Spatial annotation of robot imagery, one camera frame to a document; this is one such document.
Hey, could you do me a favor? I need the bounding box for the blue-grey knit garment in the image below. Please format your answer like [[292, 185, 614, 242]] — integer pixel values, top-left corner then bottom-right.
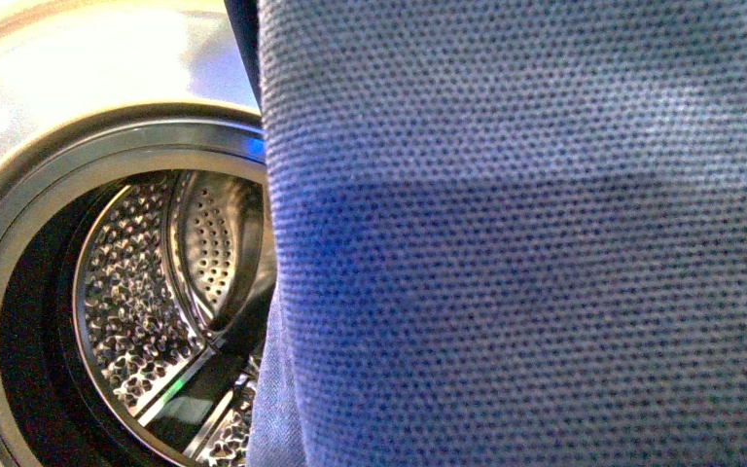
[[247, 1, 747, 466]]

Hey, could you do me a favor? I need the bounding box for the grey front-load washing machine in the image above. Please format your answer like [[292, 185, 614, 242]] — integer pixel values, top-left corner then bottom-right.
[[0, 1, 275, 466]]

